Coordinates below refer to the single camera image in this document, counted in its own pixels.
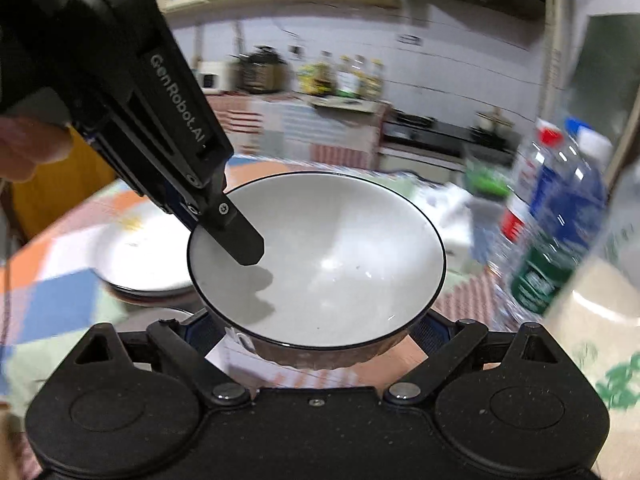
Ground red label water bottle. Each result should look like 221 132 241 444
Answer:
500 120 562 273

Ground striped patchwork counter cloth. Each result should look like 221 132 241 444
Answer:
207 92 392 172

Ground white sun print plate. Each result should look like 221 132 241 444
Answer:
94 214 202 294

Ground white rice cooker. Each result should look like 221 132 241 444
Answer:
197 60 237 93

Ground green label water bottle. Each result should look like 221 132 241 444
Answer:
509 237 583 317

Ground green plastic basket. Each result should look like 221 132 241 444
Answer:
464 156 512 199

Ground orange wooden chair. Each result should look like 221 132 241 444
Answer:
12 127 117 242

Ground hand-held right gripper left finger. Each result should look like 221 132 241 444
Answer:
75 309 251 406

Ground pale food bag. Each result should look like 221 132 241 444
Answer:
337 55 367 99

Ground cream cooking pot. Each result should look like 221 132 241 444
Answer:
474 109 512 134

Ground oil bottles on counter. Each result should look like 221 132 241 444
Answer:
299 52 337 97

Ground clear water bottle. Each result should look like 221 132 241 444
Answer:
535 116 614 281

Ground white plastic bag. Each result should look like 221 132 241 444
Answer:
544 160 640 480

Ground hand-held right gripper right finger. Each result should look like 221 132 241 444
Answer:
384 310 561 403

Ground white bowl black rim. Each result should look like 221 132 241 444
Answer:
187 172 447 367

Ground clear oil bottle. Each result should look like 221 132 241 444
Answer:
365 59 387 99

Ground white rabbit carrot plate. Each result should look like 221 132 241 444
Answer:
104 282 201 300

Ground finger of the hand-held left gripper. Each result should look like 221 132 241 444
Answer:
197 172 265 267
167 195 201 231

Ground black pressure cooker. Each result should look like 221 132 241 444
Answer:
239 47 289 94

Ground black gas stove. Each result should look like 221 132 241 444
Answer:
382 111 517 157

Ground person's left hand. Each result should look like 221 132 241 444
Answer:
0 116 76 183

